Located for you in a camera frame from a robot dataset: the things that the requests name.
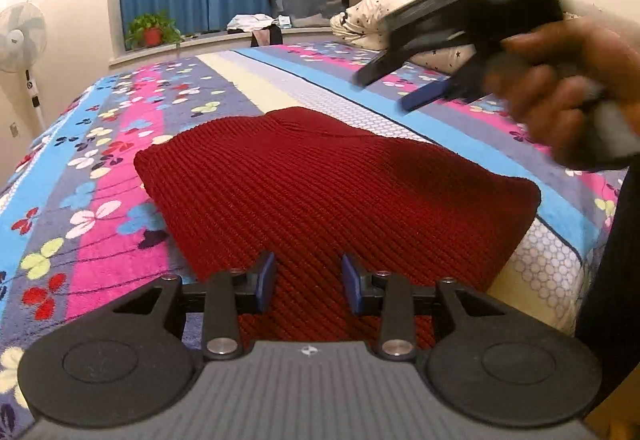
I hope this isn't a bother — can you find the cream star-patterned pillow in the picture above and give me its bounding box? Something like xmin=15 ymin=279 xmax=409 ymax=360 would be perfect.
xmin=328 ymin=0 xmax=482 ymax=76

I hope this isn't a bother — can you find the person's right hand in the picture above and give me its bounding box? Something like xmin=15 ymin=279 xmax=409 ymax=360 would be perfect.
xmin=484 ymin=18 xmax=639 ymax=170

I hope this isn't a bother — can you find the dark bag on sill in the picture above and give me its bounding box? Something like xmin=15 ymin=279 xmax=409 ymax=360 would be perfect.
xmin=250 ymin=24 xmax=283 ymax=48

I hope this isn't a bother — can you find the red knitted garment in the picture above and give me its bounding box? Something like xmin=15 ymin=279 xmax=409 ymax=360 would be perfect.
xmin=134 ymin=107 xmax=541 ymax=342

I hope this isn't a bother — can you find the white standing fan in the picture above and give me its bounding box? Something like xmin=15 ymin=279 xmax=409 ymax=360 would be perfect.
xmin=1 ymin=1 xmax=48 ymax=131

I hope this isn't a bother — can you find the potted green plant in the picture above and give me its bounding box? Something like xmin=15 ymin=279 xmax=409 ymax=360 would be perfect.
xmin=125 ymin=12 xmax=182 ymax=50

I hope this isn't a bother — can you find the white clothes pile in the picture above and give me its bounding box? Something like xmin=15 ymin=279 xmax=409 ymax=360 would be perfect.
xmin=226 ymin=13 xmax=274 ymax=33

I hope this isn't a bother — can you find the floral fleece bed blanket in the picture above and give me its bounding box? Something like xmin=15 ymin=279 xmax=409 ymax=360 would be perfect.
xmin=1 ymin=41 xmax=625 ymax=439

